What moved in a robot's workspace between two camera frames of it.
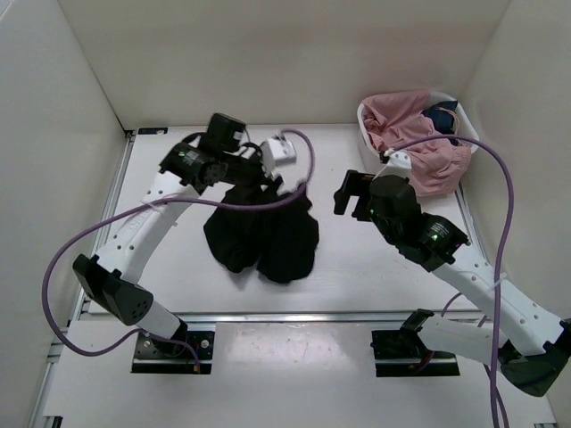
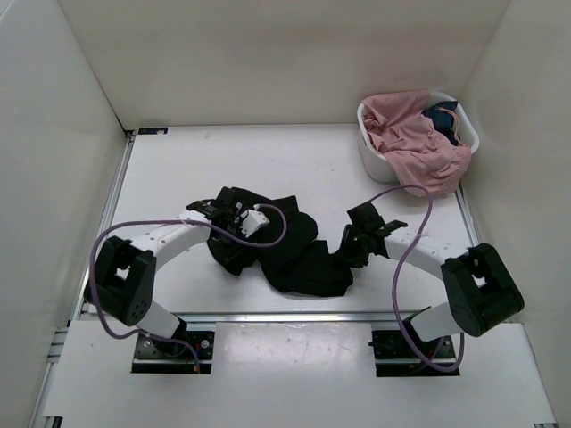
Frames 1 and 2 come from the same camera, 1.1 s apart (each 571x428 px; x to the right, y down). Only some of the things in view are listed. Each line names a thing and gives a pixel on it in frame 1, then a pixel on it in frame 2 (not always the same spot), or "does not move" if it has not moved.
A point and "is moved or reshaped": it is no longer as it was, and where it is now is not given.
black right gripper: (355, 185) -> (344, 251)
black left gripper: (261, 175) -> (235, 223)
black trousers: (283, 241) is moved or reshaped
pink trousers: (436, 168) does not move
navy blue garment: (443, 119) does not move
